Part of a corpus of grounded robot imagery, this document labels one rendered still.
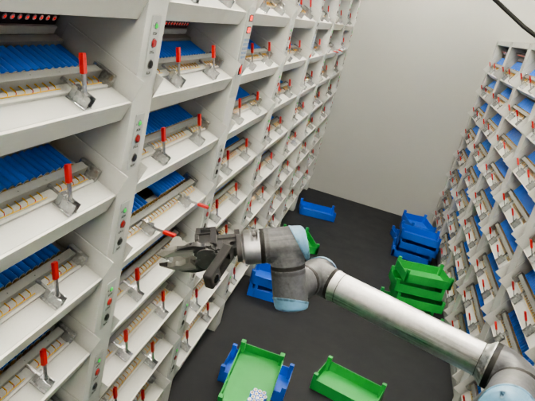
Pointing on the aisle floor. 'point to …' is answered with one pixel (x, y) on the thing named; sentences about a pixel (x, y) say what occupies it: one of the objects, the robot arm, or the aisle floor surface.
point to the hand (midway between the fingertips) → (163, 261)
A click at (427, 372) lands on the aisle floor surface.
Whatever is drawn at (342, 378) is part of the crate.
